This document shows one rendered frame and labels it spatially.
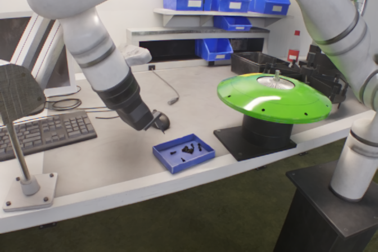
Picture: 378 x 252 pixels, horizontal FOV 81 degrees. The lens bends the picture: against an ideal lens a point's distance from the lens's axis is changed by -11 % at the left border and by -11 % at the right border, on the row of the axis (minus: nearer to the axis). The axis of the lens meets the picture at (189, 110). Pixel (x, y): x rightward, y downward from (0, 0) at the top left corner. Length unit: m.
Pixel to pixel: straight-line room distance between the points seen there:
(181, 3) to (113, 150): 0.81
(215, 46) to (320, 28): 1.18
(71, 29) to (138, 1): 1.01
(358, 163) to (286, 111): 0.22
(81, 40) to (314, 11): 0.36
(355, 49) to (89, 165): 0.61
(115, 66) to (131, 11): 0.99
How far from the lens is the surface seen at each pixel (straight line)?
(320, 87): 1.04
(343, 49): 0.49
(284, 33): 1.96
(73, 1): 0.37
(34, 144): 0.75
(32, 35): 0.50
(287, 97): 0.62
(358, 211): 0.74
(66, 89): 0.96
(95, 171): 0.62
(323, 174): 0.81
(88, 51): 0.40
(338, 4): 0.45
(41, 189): 0.60
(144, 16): 1.41
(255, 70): 1.21
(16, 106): 0.49
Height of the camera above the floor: 1.30
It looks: 25 degrees down
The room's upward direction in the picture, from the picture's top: 3 degrees clockwise
